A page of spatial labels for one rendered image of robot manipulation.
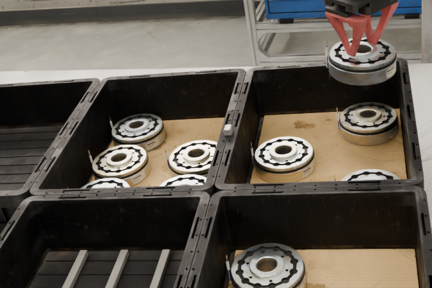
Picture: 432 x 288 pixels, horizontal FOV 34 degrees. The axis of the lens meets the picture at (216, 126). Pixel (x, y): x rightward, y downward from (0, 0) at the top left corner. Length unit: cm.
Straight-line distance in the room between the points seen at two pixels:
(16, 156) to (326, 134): 62
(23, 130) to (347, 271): 82
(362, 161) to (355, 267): 27
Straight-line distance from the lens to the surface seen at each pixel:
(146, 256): 110
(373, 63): 109
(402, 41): 363
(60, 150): 123
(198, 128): 139
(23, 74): 217
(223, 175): 106
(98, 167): 129
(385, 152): 125
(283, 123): 136
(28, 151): 147
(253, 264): 99
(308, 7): 314
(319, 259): 104
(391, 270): 102
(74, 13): 455
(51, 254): 117
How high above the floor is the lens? 152
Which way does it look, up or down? 30 degrees down
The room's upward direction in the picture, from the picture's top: 10 degrees counter-clockwise
